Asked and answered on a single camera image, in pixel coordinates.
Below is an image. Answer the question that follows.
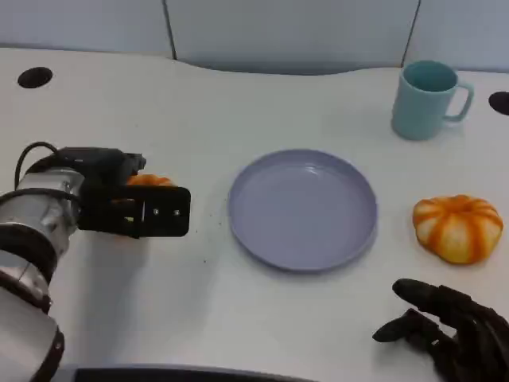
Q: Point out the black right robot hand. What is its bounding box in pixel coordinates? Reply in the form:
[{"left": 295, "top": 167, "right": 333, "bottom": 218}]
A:
[{"left": 372, "top": 278, "right": 509, "bottom": 382}]

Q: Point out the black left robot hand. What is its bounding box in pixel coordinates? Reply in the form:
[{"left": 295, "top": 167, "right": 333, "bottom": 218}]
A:
[{"left": 55, "top": 146, "right": 147, "bottom": 188}]

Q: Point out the orange and white bread roll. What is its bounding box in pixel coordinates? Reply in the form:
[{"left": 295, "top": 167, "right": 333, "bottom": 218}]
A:
[
  {"left": 412, "top": 193, "right": 504, "bottom": 266},
  {"left": 111, "top": 173, "right": 176, "bottom": 241}
]

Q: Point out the lilac round plate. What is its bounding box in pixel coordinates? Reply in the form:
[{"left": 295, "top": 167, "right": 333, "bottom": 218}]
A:
[{"left": 227, "top": 149, "right": 378, "bottom": 274}]

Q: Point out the pale green mug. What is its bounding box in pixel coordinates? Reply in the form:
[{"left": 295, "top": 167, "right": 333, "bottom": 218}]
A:
[{"left": 390, "top": 60, "right": 475, "bottom": 142}]

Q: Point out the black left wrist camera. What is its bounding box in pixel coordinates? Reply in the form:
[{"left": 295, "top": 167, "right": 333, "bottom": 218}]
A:
[{"left": 78, "top": 185, "right": 192, "bottom": 240}]

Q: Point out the black table cable hole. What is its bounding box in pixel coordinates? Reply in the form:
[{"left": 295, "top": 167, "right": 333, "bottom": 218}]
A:
[
  {"left": 488, "top": 91, "right": 509, "bottom": 116},
  {"left": 17, "top": 66, "right": 53, "bottom": 89}
]

